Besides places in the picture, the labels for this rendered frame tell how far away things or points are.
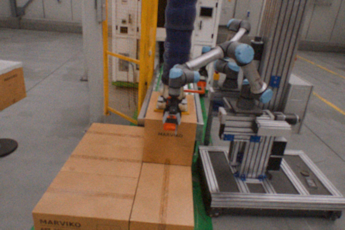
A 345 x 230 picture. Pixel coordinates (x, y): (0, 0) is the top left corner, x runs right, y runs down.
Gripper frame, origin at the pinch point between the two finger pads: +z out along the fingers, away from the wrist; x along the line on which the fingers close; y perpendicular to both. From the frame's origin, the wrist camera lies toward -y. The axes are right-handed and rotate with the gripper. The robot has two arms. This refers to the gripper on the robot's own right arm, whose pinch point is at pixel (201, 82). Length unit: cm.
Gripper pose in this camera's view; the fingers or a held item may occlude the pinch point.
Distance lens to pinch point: 251.8
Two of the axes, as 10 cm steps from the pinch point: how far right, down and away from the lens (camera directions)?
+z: -0.8, 9.2, 3.8
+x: 10.0, 0.9, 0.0
